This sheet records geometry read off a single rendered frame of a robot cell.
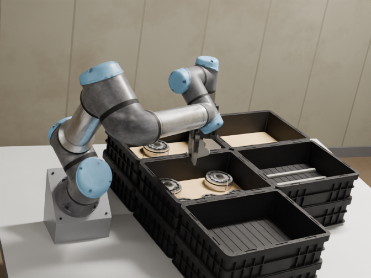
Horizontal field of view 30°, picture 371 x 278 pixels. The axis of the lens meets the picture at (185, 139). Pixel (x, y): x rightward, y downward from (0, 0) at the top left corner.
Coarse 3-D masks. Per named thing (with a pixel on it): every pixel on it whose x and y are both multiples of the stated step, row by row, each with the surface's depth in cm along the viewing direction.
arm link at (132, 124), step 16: (208, 96) 216; (128, 112) 179; (144, 112) 184; (160, 112) 194; (176, 112) 198; (192, 112) 204; (208, 112) 211; (112, 128) 181; (128, 128) 180; (144, 128) 182; (160, 128) 188; (176, 128) 196; (192, 128) 206; (208, 128) 213; (144, 144) 186
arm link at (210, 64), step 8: (200, 56) 225; (208, 56) 226; (200, 64) 222; (208, 64) 221; (216, 64) 223; (208, 72) 221; (216, 72) 224; (208, 80) 221; (216, 80) 226; (208, 88) 224
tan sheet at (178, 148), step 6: (168, 144) 283; (174, 144) 284; (180, 144) 285; (186, 144) 286; (132, 150) 274; (138, 150) 274; (174, 150) 279; (180, 150) 280; (186, 150) 281; (138, 156) 270; (144, 156) 270
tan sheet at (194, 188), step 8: (184, 184) 255; (192, 184) 256; (200, 184) 256; (232, 184) 260; (184, 192) 250; (192, 192) 250; (200, 192) 251; (208, 192) 252; (216, 192) 253; (224, 192) 254
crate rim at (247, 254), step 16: (256, 192) 237; (272, 192) 239; (192, 224) 215; (320, 224) 223; (208, 240) 208; (304, 240) 213; (320, 240) 217; (224, 256) 201; (240, 256) 202; (256, 256) 205
